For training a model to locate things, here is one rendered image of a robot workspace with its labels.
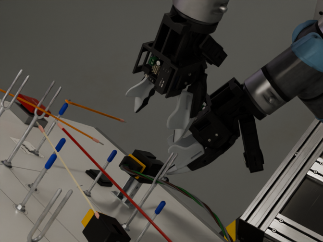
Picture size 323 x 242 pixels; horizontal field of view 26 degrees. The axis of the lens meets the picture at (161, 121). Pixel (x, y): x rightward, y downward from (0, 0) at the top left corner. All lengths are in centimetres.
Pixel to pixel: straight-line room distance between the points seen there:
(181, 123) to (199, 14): 19
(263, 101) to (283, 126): 160
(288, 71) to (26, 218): 52
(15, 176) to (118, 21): 228
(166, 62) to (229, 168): 165
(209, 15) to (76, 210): 34
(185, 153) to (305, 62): 26
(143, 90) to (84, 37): 206
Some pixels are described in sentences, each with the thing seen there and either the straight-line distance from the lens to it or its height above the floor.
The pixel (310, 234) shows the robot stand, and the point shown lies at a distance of 221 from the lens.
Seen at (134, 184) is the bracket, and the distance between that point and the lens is 121.
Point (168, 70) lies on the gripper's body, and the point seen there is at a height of 134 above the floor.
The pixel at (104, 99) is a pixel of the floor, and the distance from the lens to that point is 286.
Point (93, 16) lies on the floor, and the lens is 328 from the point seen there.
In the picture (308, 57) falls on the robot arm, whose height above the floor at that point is 125.
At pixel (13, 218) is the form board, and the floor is 131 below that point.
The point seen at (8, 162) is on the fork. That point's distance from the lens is 103.
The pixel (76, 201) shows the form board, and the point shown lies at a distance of 107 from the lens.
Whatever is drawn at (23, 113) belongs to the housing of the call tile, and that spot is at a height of 111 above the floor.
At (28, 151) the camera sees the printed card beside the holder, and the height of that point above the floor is 116.
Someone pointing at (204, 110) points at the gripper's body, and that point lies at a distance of 122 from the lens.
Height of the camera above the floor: 202
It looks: 47 degrees down
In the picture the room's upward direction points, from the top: straight up
